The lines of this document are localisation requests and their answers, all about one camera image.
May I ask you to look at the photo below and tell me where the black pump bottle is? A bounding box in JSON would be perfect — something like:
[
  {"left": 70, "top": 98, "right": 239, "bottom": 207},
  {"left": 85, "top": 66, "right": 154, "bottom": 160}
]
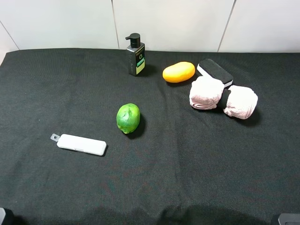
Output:
[{"left": 125, "top": 33, "right": 145, "bottom": 76}]

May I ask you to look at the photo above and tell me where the green lime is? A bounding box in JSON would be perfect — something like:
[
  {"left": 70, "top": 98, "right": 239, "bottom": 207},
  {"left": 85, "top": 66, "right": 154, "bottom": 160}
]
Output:
[{"left": 116, "top": 103, "right": 141, "bottom": 134}]

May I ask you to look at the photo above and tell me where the yellow lemon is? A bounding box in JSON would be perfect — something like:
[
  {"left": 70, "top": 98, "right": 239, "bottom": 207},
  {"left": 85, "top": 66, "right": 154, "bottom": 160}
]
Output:
[{"left": 162, "top": 61, "right": 195, "bottom": 83}]

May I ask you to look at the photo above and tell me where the pink rolled towel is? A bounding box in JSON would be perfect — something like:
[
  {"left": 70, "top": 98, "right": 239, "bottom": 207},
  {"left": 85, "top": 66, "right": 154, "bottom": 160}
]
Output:
[{"left": 189, "top": 76, "right": 258, "bottom": 120}]

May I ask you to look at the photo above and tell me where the black table cloth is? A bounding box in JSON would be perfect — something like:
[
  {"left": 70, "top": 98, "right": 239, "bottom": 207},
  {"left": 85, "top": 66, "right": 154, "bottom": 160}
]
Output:
[{"left": 0, "top": 49, "right": 300, "bottom": 225}]

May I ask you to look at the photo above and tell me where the black and white eraser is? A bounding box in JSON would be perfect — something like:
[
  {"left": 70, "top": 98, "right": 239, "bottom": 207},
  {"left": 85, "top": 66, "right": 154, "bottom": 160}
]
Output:
[{"left": 197, "top": 59, "right": 233, "bottom": 88}]

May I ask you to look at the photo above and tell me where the white rectangular case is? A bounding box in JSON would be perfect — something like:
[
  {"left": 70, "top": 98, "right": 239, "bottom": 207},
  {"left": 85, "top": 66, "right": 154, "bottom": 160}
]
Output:
[{"left": 50, "top": 134, "right": 107, "bottom": 156}]

